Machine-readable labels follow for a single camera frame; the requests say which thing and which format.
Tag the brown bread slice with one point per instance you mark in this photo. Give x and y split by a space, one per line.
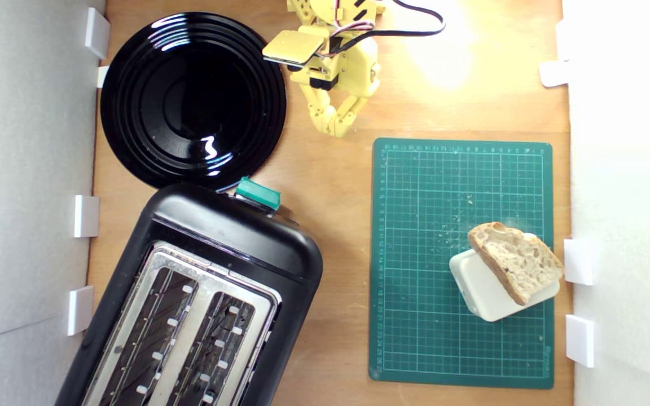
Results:
519 262

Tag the green toaster lever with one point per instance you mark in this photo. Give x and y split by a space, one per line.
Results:
257 193

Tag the black two-slot toaster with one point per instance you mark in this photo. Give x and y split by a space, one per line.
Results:
235 242

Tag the black round plate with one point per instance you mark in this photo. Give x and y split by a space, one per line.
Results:
189 101

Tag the green cutting mat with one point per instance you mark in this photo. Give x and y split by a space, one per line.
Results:
415 310

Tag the white rounded block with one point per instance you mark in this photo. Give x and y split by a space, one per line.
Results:
483 293

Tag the yellow wrist camera box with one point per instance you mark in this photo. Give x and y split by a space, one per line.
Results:
294 46

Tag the white wall clip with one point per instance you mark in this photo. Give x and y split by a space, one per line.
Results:
579 262
553 73
97 32
86 216
102 76
80 310
580 340

